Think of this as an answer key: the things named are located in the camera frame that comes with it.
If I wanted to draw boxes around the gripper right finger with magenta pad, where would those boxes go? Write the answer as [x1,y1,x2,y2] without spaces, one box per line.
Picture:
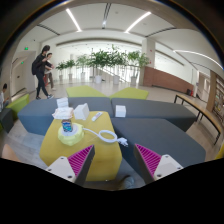
[134,144,182,184]

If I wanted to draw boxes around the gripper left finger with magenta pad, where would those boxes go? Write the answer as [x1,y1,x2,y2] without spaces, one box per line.
[47,145,95,186]

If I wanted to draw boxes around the grey ottoman right front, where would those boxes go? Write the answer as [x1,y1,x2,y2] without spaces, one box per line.
[111,118,206,175]

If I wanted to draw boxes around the grey ottoman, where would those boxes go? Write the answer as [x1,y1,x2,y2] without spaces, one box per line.
[18,97,114,135]
[111,98,196,131]
[111,118,206,175]

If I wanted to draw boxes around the yellow ottoman seat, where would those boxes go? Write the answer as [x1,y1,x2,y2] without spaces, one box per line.
[40,111,122,181]

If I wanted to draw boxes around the small can with blue label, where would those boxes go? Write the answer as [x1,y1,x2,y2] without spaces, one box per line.
[61,119,73,132]

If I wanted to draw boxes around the white remote control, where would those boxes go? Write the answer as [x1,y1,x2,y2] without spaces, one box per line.
[92,112,103,122]

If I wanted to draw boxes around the white square box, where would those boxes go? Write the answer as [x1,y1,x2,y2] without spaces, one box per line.
[74,103,89,120]

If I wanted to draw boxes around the white tissue pack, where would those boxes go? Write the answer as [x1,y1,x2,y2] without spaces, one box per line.
[52,97,73,119]

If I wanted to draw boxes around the grey ottoman right rear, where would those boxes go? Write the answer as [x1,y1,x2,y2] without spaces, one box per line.
[111,98,196,131]

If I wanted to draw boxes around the small white cube box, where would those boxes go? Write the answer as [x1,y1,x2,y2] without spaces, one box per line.
[115,105,126,117]

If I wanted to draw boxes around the grey ottoman left rear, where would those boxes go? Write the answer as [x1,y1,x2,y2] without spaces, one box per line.
[18,97,114,135]

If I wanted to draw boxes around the long wooden bench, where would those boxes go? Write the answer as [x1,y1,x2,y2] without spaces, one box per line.
[174,94,222,145]

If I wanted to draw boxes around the green ottoman rear right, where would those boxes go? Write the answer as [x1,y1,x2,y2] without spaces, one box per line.
[110,87,148,100]

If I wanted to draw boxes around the green ottoman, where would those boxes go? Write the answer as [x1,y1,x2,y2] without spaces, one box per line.
[66,85,104,97]
[110,87,148,100]

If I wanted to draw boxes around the green ottoman rear left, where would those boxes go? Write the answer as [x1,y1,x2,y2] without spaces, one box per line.
[66,85,104,97]

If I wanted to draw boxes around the green seat far left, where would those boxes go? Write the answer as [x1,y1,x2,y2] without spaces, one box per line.
[7,94,29,120]

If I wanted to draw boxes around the dark grey seat far left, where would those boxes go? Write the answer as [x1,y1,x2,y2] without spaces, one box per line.
[0,108,14,133]

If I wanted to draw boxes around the wooden shelf far right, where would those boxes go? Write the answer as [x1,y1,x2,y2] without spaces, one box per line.
[206,71,224,126]

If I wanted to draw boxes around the person in light top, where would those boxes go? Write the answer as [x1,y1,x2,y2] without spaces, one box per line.
[45,53,56,90]

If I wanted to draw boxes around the seated person far left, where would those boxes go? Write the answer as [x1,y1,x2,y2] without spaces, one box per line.
[0,84,9,112]

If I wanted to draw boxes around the person in black clothes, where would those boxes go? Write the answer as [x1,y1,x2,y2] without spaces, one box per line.
[31,45,53,100]

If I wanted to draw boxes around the potted plant row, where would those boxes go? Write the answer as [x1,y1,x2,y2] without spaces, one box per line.
[56,46,150,78]

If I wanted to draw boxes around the white charger cable with plug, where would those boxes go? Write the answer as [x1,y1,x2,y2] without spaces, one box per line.
[82,127,129,148]

